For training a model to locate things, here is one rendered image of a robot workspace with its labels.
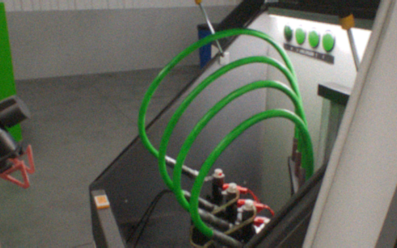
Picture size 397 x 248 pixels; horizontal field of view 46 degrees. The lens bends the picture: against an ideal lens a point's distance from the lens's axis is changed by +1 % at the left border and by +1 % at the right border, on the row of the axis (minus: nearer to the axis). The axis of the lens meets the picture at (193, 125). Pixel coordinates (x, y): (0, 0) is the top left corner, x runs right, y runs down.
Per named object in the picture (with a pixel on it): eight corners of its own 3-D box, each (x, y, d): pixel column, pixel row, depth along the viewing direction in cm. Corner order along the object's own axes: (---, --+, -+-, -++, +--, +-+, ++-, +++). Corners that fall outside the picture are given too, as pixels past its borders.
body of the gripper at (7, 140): (27, 144, 129) (10, 122, 126) (20, 157, 119) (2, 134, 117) (6, 155, 129) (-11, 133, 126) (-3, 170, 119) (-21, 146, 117)
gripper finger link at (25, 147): (44, 164, 133) (25, 138, 130) (41, 174, 127) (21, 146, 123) (23, 175, 133) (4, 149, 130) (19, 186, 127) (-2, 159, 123)
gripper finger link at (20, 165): (41, 174, 127) (21, 146, 124) (37, 185, 120) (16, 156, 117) (19, 186, 127) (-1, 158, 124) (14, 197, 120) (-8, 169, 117)
